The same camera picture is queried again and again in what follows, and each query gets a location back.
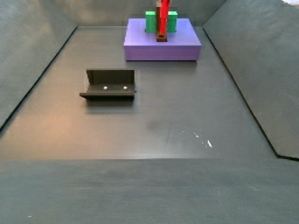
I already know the brown L-shaped block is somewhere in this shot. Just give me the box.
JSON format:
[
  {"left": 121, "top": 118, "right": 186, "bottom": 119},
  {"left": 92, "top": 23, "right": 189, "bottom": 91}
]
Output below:
[{"left": 154, "top": 0, "right": 169, "bottom": 42}]

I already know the red peg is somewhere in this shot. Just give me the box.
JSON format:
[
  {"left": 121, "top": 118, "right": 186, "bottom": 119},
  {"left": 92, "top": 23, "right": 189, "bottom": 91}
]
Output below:
[{"left": 158, "top": 0, "right": 170, "bottom": 35}]

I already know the green block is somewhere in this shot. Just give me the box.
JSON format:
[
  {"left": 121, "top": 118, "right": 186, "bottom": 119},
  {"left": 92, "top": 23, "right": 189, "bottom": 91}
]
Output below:
[
  {"left": 144, "top": 10, "right": 156, "bottom": 32},
  {"left": 166, "top": 11, "right": 177, "bottom": 32}
]

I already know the right green block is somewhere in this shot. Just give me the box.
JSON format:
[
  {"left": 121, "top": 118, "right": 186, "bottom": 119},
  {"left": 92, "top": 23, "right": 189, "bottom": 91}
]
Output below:
[{"left": 166, "top": 11, "right": 177, "bottom": 32}]

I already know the purple board base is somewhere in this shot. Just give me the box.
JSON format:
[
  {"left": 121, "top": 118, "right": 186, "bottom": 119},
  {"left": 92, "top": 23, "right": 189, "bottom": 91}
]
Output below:
[{"left": 124, "top": 18, "right": 201, "bottom": 61}]

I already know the left green block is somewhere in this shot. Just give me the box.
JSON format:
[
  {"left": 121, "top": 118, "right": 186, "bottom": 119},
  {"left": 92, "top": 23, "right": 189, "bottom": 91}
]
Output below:
[{"left": 144, "top": 10, "right": 156, "bottom": 32}]

